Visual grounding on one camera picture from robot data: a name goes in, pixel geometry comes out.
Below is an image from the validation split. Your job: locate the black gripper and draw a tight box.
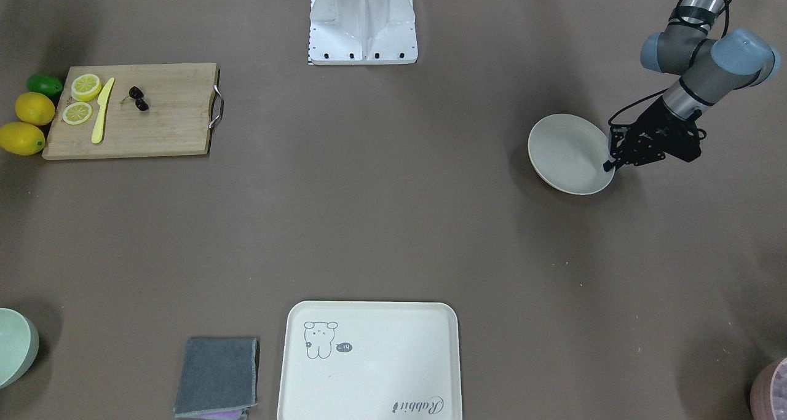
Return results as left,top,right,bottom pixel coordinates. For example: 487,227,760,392
603,98,706,172

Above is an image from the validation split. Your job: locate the cream round plate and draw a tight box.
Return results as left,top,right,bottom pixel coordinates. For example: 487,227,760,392
528,114,614,196

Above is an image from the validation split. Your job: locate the dark red cherry pair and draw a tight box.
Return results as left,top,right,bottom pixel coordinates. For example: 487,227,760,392
120,86,150,112

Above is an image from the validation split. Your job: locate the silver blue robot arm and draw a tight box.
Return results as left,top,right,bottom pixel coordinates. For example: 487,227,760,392
603,0,781,172

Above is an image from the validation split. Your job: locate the cream rectangular tray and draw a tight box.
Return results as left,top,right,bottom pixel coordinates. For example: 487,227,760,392
277,301,463,419

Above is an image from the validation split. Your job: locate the pink bowl of ice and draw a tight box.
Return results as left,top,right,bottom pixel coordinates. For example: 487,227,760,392
749,358,786,419

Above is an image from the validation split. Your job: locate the grey folded cloth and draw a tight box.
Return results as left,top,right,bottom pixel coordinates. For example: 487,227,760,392
173,337,258,419

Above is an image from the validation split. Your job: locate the bamboo cutting board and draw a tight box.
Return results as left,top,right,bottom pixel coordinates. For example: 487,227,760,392
42,62,224,161

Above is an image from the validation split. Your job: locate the yellow plastic knife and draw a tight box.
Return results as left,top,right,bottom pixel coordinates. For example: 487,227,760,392
90,77,116,145

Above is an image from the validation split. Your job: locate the lemon slice upper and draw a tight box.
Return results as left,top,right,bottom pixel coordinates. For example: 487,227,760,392
71,73,102,103

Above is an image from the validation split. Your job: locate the lemon slice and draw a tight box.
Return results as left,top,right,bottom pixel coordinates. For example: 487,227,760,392
61,101,93,125
71,73,102,103

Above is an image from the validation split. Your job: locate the lemon slice lower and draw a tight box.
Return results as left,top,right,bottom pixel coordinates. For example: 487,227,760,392
61,101,93,125

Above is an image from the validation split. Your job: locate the green lime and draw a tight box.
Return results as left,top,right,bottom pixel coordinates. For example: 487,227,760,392
26,74,64,98

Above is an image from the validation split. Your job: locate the yellow lemon far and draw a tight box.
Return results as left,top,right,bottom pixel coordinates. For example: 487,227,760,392
14,92,56,127

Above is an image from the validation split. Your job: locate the yellow lemon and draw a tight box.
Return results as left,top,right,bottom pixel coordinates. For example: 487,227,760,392
1,121,47,156
14,92,56,127

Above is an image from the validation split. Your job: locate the yellow lemon near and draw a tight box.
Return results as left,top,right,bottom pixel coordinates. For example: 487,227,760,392
1,121,47,156

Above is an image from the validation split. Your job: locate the mint green bowl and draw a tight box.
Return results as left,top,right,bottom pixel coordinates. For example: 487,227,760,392
1,308,39,389

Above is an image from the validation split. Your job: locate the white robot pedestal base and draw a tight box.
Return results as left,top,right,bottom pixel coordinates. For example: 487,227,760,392
307,0,419,65

